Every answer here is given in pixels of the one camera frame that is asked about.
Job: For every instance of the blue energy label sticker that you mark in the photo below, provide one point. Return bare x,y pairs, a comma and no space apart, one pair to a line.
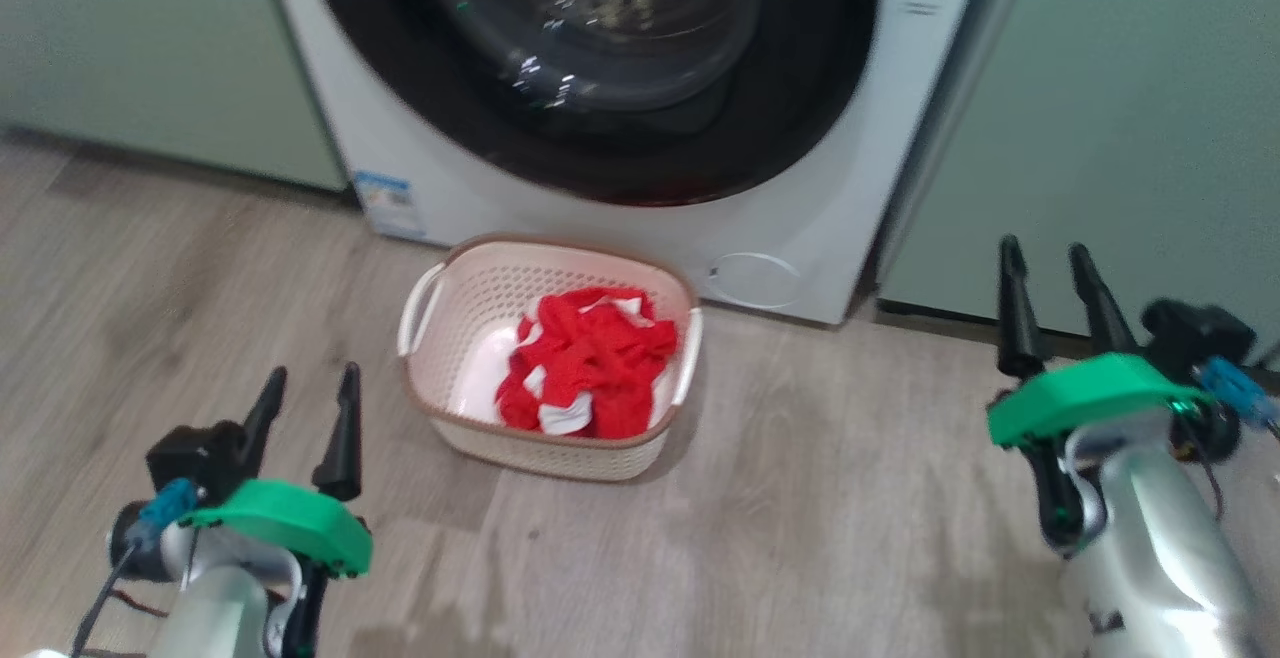
388,203

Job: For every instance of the wrist blue connector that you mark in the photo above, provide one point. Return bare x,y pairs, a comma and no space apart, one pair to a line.
165,508
1235,388

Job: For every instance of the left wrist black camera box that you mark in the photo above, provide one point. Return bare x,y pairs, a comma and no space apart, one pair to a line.
195,453

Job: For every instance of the right wrist blue connector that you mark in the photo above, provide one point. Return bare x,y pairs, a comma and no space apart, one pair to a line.
1235,388

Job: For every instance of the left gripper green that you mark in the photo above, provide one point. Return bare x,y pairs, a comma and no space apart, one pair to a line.
290,523

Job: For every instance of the round filter cover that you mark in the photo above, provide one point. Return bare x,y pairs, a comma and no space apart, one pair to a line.
755,281

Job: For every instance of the white front-load washing machine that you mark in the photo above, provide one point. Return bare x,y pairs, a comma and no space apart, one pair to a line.
850,228

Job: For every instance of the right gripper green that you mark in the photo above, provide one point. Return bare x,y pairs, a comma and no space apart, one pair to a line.
1090,393

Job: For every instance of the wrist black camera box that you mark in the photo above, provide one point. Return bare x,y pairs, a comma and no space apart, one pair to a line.
1195,333
195,453

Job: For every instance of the left wrist blue connector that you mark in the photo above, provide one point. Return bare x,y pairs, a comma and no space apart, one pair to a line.
165,508

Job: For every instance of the cream perforated basket brown rim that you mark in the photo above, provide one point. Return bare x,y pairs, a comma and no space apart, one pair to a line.
480,288

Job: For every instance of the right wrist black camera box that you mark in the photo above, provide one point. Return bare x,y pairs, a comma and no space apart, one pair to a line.
1195,333

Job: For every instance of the pale green cabinet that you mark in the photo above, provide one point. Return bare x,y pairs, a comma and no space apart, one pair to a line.
150,48
1150,138

